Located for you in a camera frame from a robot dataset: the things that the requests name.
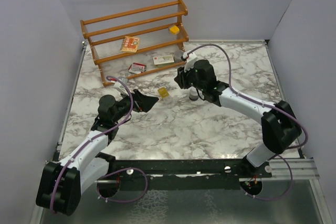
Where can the yellow sticky note block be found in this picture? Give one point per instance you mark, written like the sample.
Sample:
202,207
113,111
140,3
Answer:
174,29

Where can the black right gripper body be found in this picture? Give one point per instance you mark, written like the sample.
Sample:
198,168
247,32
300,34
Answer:
189,80

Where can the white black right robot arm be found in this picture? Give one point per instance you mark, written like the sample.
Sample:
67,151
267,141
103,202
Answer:
278,123

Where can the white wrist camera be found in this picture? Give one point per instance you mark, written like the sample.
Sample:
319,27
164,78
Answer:
120,83
190,58

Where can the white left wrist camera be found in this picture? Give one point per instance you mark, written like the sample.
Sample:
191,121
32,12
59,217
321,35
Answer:
120,83

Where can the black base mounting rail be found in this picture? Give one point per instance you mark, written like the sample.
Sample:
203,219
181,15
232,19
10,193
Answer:
179,174

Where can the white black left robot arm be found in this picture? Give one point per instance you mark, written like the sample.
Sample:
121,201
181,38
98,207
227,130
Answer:
62,183

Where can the white pill bottle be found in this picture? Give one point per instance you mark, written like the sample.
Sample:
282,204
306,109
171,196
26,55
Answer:
193,96

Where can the red white staple box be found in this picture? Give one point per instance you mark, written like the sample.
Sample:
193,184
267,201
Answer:
137,68

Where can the green stapler box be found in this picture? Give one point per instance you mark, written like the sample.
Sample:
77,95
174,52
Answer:
163,60

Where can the yellow clear pill organizer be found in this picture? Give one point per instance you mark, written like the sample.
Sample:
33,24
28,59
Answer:
164,95

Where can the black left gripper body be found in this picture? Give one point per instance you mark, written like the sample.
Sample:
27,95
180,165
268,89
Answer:
125,105

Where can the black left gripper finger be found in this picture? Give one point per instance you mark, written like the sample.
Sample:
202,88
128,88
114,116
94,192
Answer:
145,104
141,98

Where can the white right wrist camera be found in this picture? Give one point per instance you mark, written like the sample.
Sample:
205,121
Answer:
190,58

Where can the orange wooden shelf rack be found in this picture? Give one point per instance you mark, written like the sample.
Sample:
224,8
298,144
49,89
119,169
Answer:
162,30

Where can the orange spiral notebook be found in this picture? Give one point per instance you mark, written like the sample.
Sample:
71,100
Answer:
130,44

